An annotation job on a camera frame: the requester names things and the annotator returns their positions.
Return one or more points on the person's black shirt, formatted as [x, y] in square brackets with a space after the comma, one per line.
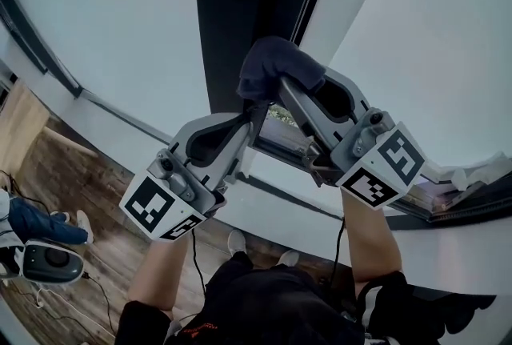
[280, 307]

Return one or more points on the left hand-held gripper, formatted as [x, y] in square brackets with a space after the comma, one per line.
[148, 203]

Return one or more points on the grey and white handheld device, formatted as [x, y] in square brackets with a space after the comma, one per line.
[52, 261]

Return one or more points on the person's right white shoe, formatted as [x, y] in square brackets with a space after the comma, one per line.
[288, 258]

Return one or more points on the person's right forearm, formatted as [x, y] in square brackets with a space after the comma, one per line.
[368, 239]

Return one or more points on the person's black trousers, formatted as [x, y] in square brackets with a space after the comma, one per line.
[240, 261]

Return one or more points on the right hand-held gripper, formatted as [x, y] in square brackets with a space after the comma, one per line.
[400, 159]

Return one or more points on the dark blue cleaning cloth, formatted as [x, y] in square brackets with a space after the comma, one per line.
[272, 63]

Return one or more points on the person's white shoe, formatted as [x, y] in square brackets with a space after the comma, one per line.
[288, 258]
[236, 241]

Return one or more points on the green hedge outside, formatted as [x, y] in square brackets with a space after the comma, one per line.
[280, 115]

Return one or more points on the white crumpled paper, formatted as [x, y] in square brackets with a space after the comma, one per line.
[484, 171]

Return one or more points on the light wooden table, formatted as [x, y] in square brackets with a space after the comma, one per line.
[20, 123]

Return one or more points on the person's left white shoe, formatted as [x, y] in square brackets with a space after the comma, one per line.
[236, 241]

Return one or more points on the black office chair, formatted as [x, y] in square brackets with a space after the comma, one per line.
[452, 307]

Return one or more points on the person's left forearm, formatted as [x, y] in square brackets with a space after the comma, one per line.
[156, 275]

